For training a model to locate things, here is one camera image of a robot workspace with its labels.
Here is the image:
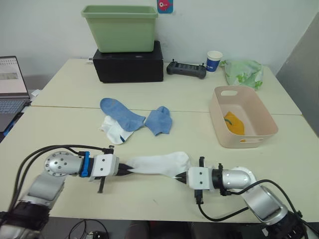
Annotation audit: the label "black box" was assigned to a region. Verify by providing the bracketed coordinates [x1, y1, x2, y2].
[92, 40, 164, 84]

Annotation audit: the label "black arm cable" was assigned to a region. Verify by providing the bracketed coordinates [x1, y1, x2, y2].
[13, 147, 84, 202]
[219, 179, 316, 239]
[8, 143, 116, 212]

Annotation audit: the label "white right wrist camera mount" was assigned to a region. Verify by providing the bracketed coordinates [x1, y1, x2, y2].
[187, 167, 215, 192]

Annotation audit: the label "grey laptop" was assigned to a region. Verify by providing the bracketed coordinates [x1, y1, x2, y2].
[0, 55, 32, 133]

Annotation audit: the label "pink plastic basket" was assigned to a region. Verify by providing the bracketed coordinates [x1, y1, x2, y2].
[208, 86, 279, 149]

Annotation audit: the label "grey panel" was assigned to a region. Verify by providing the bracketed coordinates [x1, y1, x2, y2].
[275, 18, 319, 139]

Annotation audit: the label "green and white plastic bag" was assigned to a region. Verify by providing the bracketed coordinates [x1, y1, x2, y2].
[219, 59, 265, 92]

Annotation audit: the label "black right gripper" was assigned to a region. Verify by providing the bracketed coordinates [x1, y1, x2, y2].
[175, 171, 190, 186]

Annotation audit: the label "green plastic bin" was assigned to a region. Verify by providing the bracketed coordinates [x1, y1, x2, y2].
[80, 5, 159, 54]

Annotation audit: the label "crumpled blue sock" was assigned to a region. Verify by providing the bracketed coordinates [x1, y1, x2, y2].
[144, 106, 173, 136]

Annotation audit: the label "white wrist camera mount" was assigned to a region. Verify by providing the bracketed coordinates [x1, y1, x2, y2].
[187, 167, 215, 192]
[89, 154, 119, 182]

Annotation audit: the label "white sock with blue stripe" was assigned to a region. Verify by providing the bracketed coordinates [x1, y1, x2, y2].
[98, 115, 135, 145]

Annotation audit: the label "blue and white paper cup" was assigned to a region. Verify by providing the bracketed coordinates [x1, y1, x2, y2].
[206, 50, 223, 74]

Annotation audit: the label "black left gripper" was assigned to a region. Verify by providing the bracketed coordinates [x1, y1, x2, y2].
[114, 161, 137, 178]

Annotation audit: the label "yellow folded sock pair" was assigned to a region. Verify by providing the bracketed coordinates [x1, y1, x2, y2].
[223, 111, 247, 136]

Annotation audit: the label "thin black floor cables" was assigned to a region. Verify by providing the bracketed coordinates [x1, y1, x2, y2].
[68, 219, 107, 239]

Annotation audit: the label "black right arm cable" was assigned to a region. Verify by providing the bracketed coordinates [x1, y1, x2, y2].
[219, 179, 316, 239]

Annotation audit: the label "plain white sock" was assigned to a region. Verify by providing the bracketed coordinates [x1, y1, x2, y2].
[128, 151, 193, 179]

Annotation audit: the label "black remote controller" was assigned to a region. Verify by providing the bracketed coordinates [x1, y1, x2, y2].
[166, 59, 208, 80]

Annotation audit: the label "long blue sock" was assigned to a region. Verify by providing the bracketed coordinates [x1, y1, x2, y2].
[99, 98, 147, 132]

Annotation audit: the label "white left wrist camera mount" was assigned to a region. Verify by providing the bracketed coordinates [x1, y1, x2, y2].
[89, 154, 119, 182]

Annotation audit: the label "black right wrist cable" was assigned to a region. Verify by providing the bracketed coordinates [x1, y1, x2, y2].
[193, 189, 250, 222]

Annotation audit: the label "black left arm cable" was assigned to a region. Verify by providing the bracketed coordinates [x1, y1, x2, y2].
[8, 143, 116, 212]
[13, 147, 84, 202]

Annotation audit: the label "blue left wrist clamp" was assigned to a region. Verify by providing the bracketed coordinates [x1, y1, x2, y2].
[80, 150, 91, 178]

